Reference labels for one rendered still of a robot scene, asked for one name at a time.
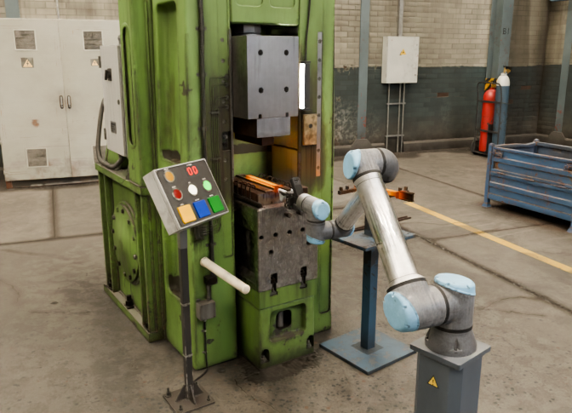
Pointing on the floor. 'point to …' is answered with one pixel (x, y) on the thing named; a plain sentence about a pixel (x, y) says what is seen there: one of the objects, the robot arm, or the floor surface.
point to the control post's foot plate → (179, 403)
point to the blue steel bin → (531, 177)
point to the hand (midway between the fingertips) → (281, 188)
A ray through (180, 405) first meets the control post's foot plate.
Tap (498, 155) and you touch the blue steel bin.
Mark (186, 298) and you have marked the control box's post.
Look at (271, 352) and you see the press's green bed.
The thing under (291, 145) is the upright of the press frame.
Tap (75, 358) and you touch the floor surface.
